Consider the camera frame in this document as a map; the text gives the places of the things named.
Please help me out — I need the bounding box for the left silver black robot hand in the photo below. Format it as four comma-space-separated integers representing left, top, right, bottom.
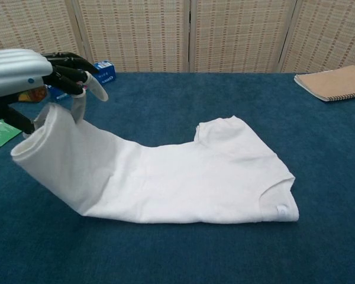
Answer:
0, 49, 109, 140

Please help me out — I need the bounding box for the white T-shirt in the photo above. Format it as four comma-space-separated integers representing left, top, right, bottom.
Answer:
10, 104, 299, 224

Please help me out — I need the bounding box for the yellow label tea bottle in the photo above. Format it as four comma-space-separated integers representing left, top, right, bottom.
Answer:
17, 85, 50, 104

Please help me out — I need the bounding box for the woven folding screen panel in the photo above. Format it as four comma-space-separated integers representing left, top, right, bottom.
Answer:
66, 0, 193, 73
189, 0, 298, 73
279, 0, 355, 73
0, 0, 89, 77

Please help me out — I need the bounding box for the green sachet packet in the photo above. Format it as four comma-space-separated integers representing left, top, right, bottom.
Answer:
0, 119, 23, 149

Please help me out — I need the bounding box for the blue Oreo cookie box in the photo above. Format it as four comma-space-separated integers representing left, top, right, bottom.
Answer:
46, 60, 117, 103

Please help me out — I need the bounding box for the brown spiral notebook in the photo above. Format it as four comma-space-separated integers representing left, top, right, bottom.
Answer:
293, 64, 355, 103

